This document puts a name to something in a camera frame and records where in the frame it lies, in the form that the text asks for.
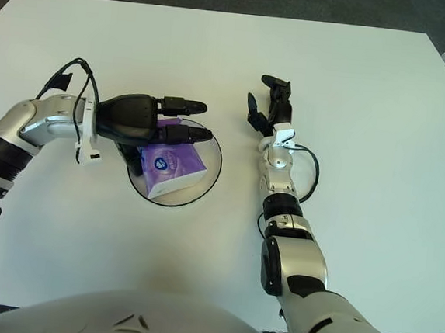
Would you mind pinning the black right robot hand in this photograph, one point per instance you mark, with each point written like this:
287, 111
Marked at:
280, 111

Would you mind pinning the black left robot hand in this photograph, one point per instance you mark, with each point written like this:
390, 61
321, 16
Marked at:
129, 117

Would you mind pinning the right wrist white bracket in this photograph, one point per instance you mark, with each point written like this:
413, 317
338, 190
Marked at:
283, 137

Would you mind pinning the white plate black rim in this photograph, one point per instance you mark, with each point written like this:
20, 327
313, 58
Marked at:
202, 172

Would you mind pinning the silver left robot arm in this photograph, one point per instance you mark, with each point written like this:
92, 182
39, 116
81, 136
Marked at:
27, 126

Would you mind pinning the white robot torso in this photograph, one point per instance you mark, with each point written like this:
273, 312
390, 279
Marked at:
154, 320

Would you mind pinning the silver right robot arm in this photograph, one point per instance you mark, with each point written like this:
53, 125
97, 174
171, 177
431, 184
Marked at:
280, 179

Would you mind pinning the purple white tissue pack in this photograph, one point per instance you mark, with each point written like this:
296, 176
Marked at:
172, 166

